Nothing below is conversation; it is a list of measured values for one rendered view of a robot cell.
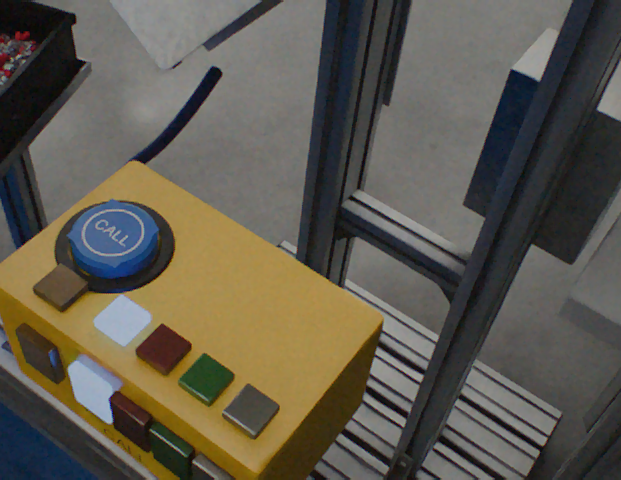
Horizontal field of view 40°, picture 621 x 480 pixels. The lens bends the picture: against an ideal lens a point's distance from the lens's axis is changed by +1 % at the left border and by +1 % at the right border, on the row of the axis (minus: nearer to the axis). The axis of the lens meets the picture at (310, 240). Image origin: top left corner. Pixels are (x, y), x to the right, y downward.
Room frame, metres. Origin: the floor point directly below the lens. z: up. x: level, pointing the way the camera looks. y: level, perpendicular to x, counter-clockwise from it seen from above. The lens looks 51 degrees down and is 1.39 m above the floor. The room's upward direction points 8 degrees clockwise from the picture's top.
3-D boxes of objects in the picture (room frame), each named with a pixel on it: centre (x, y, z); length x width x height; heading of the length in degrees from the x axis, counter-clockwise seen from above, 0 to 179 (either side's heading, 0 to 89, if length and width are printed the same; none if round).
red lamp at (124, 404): (0.16, 0.07, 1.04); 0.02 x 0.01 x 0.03; 61
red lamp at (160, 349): (0.18, 0.06, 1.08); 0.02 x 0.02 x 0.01; 61
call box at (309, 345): (0.22, 0.05, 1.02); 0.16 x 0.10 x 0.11; 61
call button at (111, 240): (0.24, 0.09, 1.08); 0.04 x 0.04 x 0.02
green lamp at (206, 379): (0.17, 0.04, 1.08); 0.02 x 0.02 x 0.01; 61
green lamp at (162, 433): (0.15, 0.05, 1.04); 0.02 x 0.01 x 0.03; 61
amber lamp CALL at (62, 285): (0.21, 0.11, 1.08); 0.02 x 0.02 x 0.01; 61
